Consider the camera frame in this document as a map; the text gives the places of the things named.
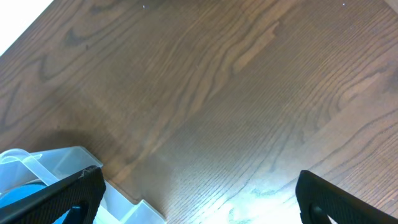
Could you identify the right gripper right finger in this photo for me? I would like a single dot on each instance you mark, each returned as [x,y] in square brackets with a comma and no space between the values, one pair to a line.
[322,202]

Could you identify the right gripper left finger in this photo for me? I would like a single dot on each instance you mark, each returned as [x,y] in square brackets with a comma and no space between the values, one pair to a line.
[77,196]

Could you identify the dark blue bowl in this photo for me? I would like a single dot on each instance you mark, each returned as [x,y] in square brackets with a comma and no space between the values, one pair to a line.
[18,193]

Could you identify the clear plastic storage bin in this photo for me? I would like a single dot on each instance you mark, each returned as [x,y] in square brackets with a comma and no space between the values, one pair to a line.
[19,167]

